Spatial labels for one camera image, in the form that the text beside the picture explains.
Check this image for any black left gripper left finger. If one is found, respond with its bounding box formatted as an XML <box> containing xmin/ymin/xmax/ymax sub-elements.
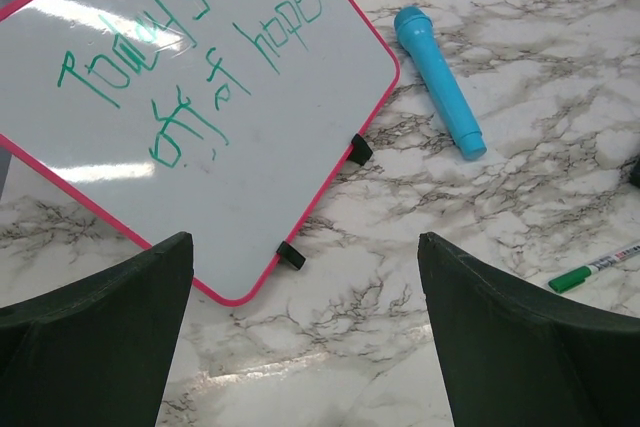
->
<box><xmin>1</xmin><ymin>232</ymin><xmax>194</xmax><ymax>426</ymax></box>

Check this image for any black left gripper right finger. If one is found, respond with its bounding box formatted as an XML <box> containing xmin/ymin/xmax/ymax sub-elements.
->
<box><xmin>417</xmin><ymin>232</ymin><xmax>639</xmax><ymax>426</ymax></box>

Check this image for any green marker cap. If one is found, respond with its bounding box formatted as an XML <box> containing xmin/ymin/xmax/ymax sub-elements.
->
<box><xmin>547</xmin><ymin>266</ymin><xmax>592</xmax><ymax>294</ymax></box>

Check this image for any white green marker pen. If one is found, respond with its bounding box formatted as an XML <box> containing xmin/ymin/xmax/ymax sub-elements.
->
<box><xmin>547</xmin><ymin>242</ymin><xmax>640</xmax><ymax>295</ymax></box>

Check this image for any pink framed whiteboard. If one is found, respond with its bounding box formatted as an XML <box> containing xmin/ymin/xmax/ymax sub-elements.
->
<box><xmin>1</xmin><ymin>0</ymin><xmax>399</xmax><ymax>306</ymax></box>

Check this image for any black whiteboard stand foot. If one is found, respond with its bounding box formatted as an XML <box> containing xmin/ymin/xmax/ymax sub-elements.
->
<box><xmin>347</xmin><ymin>133</ymin><xmax>373</xmax><ymax>166</ymax></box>

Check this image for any black white chessboard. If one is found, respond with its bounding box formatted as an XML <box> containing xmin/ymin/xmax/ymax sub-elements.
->
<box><xmin>629</xmin><ymin>158</ymin><xmax>640</xmax><ymax>188</ymax></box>

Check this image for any blue toy microphone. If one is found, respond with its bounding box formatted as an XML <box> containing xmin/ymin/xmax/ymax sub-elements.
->
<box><xmin>394</xmin><ymin>6</ymin><xmax>487</xmax><ymax>161</ymax></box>

